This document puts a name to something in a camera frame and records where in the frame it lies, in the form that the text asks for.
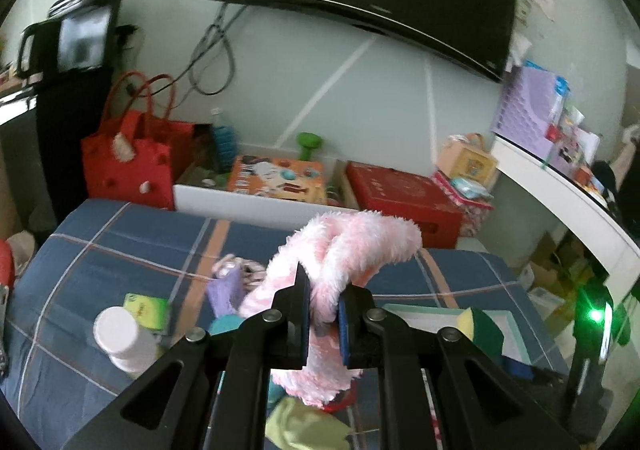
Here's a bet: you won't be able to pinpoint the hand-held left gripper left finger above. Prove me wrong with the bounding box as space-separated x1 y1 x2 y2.
102 261 313 450

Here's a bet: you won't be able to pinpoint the lime green cloth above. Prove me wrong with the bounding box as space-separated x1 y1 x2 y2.
265 397 351 450

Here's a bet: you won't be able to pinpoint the red tote bag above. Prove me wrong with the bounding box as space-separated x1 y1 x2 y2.
81 71 196 211

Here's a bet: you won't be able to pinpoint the blue ribbed bottle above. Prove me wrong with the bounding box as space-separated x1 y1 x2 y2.
209 107 237 173

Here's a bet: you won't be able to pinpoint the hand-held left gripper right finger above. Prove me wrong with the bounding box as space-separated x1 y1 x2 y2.
337 284 583 450

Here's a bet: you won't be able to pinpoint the black hanging cable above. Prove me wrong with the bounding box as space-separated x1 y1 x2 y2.
189 5 246 97

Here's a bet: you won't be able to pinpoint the shallow teal box tray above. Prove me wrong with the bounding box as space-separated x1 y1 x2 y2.
381 302 533 373

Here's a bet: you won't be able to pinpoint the red cardboard box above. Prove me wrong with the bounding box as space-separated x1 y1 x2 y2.
345 161 463 250

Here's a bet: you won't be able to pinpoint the colourful desk clutter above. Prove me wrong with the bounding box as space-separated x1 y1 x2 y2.
542 62 606 191

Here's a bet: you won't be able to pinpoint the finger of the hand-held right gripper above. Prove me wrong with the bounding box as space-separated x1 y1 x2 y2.
500 355 571 383

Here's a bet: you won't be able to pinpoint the orange toy box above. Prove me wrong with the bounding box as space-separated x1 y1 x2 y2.
227 155 326 205

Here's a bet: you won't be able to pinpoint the white toy bin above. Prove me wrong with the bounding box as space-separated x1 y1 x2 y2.
172 157 361 231

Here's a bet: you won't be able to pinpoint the white desk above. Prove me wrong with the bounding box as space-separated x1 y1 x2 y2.
492 132 640 291

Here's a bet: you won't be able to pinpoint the purple cloth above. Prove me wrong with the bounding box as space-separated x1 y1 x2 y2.
207 267 243 318

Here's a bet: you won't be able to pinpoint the green dumbbell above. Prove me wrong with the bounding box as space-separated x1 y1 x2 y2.
296 132 325 163

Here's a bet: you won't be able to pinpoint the red packets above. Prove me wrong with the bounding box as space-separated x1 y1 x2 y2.
0 239 16 371

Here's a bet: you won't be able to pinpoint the yellow box with handle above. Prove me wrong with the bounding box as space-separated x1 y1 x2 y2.
437 132 501 183

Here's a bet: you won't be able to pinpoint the black cabinet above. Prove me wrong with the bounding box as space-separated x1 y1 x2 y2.
35 65 118 226

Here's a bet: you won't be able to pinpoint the green tissue pack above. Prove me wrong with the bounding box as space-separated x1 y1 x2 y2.
121 292 171 333

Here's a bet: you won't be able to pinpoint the green and yellow sponge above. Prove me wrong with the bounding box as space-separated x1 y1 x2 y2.
459 307 507 358

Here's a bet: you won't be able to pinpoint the cardboard boxes under desk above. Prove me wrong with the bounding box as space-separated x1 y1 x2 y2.
517 230 601 326

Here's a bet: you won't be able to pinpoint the teal tissue pack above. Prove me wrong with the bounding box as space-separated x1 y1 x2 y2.
207 314 243 337

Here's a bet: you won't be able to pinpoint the black screen device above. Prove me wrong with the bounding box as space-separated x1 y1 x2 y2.
17 0 126 78

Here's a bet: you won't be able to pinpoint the pink fluffy cloth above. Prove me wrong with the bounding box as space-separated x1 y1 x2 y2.
239 212 423 408

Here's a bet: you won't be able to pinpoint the purple perforated basket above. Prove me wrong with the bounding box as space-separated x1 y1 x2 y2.
491 66 563 158

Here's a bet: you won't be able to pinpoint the blue plaid blanket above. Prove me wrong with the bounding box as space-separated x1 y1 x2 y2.
0 197 571 450

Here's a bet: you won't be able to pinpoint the pale blue wipes pack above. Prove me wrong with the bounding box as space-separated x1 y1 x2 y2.
450 176 488 201

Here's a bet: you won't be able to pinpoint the white plastic bottle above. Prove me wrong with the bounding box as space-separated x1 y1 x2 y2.
93 306 161 376

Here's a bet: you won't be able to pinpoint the red checkered gift bag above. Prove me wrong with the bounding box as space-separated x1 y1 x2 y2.
432 170 496 238

